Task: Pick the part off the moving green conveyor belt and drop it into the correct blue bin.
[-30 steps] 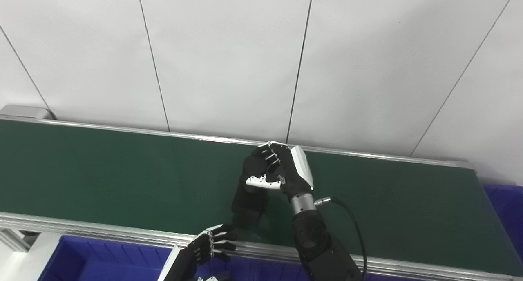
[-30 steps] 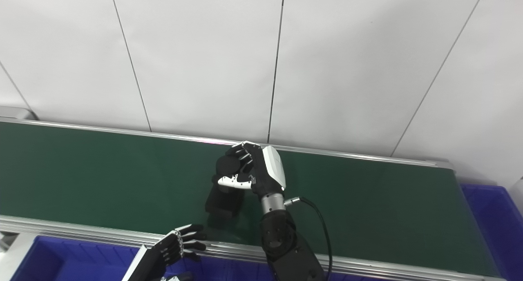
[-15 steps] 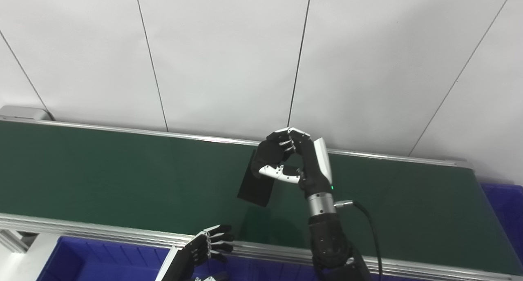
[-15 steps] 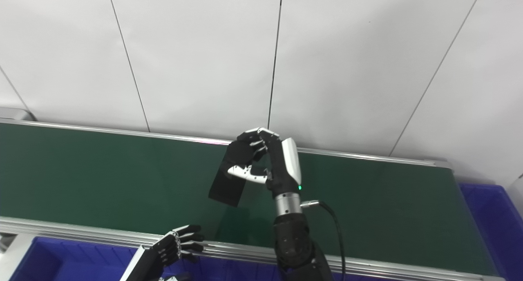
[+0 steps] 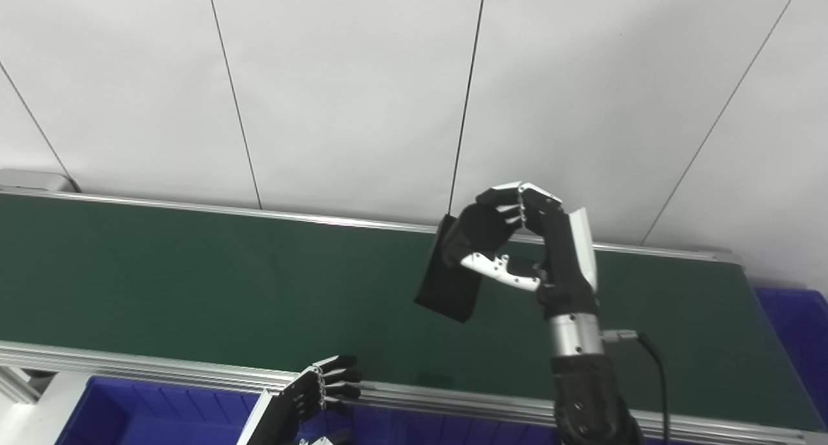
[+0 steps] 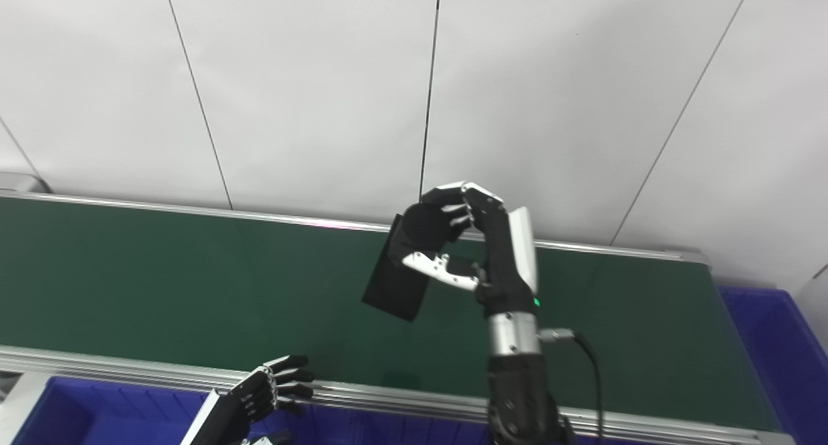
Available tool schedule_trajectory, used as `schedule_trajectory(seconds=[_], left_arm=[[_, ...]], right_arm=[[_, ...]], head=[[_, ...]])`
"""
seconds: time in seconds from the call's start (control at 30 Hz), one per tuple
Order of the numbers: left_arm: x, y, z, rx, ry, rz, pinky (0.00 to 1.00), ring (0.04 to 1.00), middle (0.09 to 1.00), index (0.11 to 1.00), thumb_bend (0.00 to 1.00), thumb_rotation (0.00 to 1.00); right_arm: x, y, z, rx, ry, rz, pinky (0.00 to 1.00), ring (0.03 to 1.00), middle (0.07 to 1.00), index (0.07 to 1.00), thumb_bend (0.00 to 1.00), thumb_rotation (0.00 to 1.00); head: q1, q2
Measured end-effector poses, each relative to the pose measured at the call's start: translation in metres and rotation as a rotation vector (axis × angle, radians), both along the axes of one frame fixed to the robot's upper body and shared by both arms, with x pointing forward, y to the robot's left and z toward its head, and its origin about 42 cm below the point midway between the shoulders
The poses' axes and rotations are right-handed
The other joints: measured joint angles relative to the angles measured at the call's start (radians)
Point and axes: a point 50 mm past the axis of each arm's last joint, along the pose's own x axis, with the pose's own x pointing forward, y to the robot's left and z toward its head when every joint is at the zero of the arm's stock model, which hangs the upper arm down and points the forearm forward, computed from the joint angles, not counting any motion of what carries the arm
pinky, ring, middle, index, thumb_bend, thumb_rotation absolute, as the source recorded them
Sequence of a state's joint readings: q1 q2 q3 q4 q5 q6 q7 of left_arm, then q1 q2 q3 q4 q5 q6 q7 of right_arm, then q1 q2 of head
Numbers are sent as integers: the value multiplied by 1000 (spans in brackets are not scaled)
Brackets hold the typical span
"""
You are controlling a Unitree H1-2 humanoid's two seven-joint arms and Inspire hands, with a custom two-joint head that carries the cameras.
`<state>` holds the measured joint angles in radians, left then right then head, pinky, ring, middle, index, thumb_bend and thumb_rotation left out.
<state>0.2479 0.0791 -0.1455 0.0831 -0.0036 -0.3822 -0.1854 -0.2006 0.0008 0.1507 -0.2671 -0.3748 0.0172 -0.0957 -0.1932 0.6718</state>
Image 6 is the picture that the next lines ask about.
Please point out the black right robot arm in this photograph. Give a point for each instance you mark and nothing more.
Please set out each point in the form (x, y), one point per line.
(514, 380)

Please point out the green conveyor belt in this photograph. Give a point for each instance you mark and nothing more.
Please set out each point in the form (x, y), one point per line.
(388, 396)
(162, 283)

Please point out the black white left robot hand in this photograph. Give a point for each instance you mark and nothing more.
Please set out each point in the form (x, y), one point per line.
(239, 403)

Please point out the black cylinder block part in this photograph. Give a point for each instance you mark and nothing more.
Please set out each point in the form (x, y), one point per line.
(394, 290)

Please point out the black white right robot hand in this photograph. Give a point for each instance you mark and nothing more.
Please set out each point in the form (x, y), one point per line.
(508, 264)

